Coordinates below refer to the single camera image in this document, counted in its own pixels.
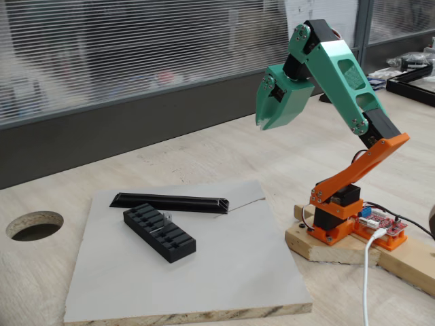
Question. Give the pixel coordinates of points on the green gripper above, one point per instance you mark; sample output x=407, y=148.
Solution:
x=291, y=103

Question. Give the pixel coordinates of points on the grey metal bracket with holes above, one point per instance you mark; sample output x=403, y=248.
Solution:
x=166, y=218

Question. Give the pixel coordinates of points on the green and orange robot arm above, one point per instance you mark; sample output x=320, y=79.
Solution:
x=326, y=57

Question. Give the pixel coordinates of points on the black slotted block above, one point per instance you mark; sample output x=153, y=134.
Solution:
x=176, y=248

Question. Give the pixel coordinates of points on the small black stand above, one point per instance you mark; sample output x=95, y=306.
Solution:
x=324, y=98

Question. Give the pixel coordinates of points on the blue cards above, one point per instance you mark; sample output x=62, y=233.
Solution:
x=376, y=85

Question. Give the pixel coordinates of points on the white packets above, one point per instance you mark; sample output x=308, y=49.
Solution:
x=380, y=73

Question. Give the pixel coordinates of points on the wooden block with screw holes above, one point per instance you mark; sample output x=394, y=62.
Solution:
x=302, y=219

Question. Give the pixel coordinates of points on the clear plastic bag with parts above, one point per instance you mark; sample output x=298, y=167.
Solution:
x=413, y=61

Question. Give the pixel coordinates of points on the light wooden base plank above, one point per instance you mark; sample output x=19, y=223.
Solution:
x=333, y=253

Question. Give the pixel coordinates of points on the red controller circuit board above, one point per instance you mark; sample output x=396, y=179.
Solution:
x=391, y=224

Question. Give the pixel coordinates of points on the grey plywood board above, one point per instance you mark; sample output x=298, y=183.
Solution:
x=221, y=271

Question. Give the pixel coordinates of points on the dark round object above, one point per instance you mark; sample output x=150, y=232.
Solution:
x=432, y=222

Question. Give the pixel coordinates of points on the long wooden plank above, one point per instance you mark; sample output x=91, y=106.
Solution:
x=414, y=265

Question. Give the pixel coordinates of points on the black rectangular frame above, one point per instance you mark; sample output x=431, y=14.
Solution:
x=408, y=90

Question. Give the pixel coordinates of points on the long black profile rail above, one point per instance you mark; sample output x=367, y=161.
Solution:
x=170, y=200

